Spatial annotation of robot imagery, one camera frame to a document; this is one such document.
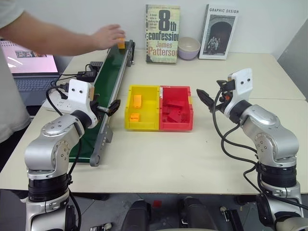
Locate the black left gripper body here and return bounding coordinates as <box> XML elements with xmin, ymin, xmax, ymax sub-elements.
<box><xmin>90</xmin><ymin>93</ymin><xmax>111</xmax><ymax>119</ymax></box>

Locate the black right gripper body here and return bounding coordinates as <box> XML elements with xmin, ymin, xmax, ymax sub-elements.
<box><xmin>211</xmin><ymin>80</ymin><xmax>236</xmax><ymax>114</ymax></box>

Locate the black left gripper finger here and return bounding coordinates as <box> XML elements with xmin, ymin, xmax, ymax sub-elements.
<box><xmin>107</xmin><ymin>99</ymin><xmax>121</xmax><ymax>117</ymax></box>

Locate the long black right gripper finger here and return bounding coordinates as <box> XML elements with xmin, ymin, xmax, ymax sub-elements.
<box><xmin>196</xmin><ymin>89</ymin><xmax>214</xmax><ymax>113</ymax></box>

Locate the green conveyor belt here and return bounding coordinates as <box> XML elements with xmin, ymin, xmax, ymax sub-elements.
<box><xmin>68</xmin><ymin>39</ymin><xmax>136</xmax><ymax>168</ymax></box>

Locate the person's bare hand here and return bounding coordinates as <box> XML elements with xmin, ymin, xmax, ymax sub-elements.
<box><xmin>92</xmin><ymin>24</ymin><xmax>127</xmax><ymax>51</ymax></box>

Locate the red plastic bin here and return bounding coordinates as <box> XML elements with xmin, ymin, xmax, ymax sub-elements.
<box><xmin>158</xmin><ymin>85</ymin><xmax>194</xmax><ymax>132</ymax></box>

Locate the red building block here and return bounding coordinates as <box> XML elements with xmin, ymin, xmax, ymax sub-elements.
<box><xmin>165</xmin><ymin>98</ymin><xmax>186</xmax><ymax>109</ymax></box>
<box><xmin>167</xmin><ymin>111</ymin><xmax>184</xmax><ymax>124</ymax></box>

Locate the yellow plastic bin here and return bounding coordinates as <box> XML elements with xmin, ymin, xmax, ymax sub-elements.
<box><xmin>124</xmin><ymin>84</ymin><xmax>162</xmax><ymax>132</ymax></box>

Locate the black power adapter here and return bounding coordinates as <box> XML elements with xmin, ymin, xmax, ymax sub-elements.
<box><xmin>77</xmin><ymin>69</ymin><xmax>97</xmax><ymax>83</ymax></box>

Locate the white power strip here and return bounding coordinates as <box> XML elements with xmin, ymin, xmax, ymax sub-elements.
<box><xmin>45</xmin><ymin>92</ymin><xmax>73</xmax><ymax>114</ymax></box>

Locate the black studded block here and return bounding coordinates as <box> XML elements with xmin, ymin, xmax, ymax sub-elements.
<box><xmin>89</xmin><ymin>61</ymin><xmax>104</xmax><ymax>72</ymax></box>

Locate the lilac and cream bowl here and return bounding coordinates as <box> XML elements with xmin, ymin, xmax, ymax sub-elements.
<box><xmin>177</xmin><ymin>36</ymin><xmax>201</xmax><ymax>61</ymax></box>

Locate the Graphic Design book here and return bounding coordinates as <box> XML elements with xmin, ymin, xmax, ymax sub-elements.
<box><xmin>198</xmin><ymin>3</ymin><xmax>240</xmax><ymax>61</ymax></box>

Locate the grey laptop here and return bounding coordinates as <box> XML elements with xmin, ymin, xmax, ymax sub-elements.
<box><xmin>0</xmin><ymin>39</ymin><xmax>61</xmax><ymax>106</ymax></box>

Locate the dark rounded shape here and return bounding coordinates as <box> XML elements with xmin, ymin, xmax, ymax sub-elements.
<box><xmin>121</xmin><ymin>199</ymin><xmax>153</xmax><ymax>231</ymax></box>
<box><xmin>177</xmin><ymin>196</ymin><xmax>218</xmax><ymax>231</ymax></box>

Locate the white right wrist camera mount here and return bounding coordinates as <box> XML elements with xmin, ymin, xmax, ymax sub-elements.
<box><xmin>223</xmin><ymin>68</ymin><xmax>254</xmax><ymax>118</ymax></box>

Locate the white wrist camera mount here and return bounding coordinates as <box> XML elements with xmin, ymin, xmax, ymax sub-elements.
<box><xmin>67</xmin><ymin>78</ymin><xmax>99</xmax><ymax>128</ymax></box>
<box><xmin>223</xmin><ymin>68</ymin><xmax>254</xmax><ymax>118</ymax></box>

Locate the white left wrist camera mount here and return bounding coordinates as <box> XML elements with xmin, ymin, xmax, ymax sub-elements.
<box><xmin>67</xmin><ymin>78</ymin><xmax>99</xmax><ymax>128</ymax></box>

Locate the black power cable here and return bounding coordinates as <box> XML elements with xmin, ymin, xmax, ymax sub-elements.
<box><xmin>51</xmin><ymin>71</ymin><xmax>80</xmax><ymax>89</ymax></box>

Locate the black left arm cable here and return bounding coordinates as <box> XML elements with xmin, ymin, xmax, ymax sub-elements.
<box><xmin>45</xmin><ymin>84</ymin><xmax>82</xmax><ymax>231</ymax></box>

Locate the black bracket under table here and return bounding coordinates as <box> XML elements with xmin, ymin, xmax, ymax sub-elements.
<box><xmin>219</xmin><ymin>206</ymin><xmax>244</xmax><ymax>231</ymax></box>

